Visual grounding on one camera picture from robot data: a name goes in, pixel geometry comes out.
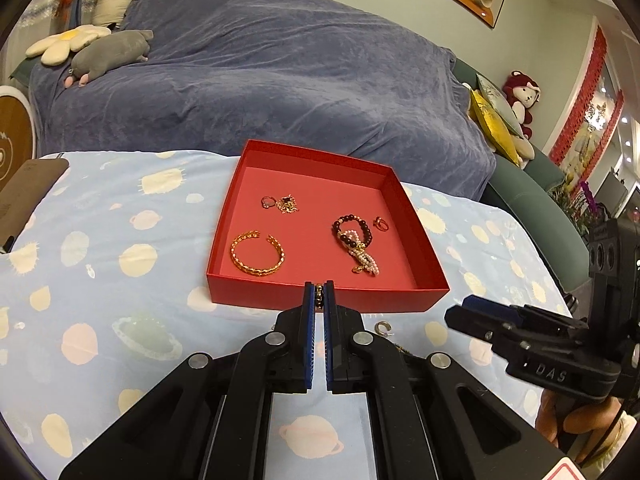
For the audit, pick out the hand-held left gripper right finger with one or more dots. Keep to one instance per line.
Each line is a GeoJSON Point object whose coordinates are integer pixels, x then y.
{"type": "Point", "coordinates": [330, 340]}

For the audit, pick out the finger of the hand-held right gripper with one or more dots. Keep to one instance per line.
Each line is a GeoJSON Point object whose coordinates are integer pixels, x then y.
{"type": "Point", "coordinates": [492, 308]}
{"type": "Point", "coordinates": [475, 325]}

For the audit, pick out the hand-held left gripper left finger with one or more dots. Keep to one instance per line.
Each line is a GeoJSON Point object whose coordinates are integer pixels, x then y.
{"type": "Point", "coordinates": [309, 340]}

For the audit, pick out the gold hoop earring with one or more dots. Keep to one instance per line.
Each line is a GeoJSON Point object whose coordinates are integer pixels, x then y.
{"type": "Point", "coordinates": [381, 329]}

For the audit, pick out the gold bangle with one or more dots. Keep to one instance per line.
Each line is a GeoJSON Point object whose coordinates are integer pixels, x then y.
{"type": "Point", "coordinates": [235, 256]}

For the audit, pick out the red cardboard box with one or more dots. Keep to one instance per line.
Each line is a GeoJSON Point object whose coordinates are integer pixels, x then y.
{"type": "Point", "coordinates": [320, 185]}

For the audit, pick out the person's right hand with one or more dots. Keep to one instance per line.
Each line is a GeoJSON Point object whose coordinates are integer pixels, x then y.
{"type": "Point", "coordinates": [585, 425]}

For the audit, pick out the green sofa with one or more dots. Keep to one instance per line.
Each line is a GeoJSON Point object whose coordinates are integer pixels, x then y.
{"type": "Point", "coordinates": [530, 185]}

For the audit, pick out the purple orchid plant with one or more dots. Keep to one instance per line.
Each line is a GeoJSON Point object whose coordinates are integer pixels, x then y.
{"type": "Point", "coordinates": [590, 205]}

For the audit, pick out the cream plush cushion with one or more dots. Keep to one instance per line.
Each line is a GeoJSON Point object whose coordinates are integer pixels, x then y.
{"type": "Point", "coordinates": [524, 150]}

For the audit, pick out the yellow pillow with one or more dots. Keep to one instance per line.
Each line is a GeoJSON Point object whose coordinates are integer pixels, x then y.
{"type": "Point", "coordinates": [492, 125]}

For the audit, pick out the grey patterned pillow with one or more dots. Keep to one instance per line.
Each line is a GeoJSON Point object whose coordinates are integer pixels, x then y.
{"type": "Point", "coordinates": [500, 102]}

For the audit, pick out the red monkey plush toy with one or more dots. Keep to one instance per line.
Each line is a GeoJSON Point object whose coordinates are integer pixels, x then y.
{"type": "Point", "coordinates": [522, 95]}

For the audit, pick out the blue covered sofa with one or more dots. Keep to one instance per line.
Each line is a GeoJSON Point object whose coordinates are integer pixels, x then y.
{"type": "Point", "coordinates": [250, 85]}

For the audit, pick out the grey plush toy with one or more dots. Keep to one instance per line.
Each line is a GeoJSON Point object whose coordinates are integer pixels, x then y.
{"type": "Point", "coordinates": [110, 50]}

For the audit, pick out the round wood and white board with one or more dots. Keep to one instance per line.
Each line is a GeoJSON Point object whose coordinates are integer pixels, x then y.
{"type": "Point", "coordinates": [12, 130]}

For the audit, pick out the flower shaped cushion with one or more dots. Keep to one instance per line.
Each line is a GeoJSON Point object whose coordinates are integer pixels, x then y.
{"type": "Point", "coordinates": [65, 42]}

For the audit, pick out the white curtain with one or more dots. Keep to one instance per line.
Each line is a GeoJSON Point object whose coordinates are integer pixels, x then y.
{"type": "Point", "coordinates": [35, 10]}

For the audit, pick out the red wall decoration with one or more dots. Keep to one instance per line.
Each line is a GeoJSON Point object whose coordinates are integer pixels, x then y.
{"type": "Point", "coordinates": [590, 100]}

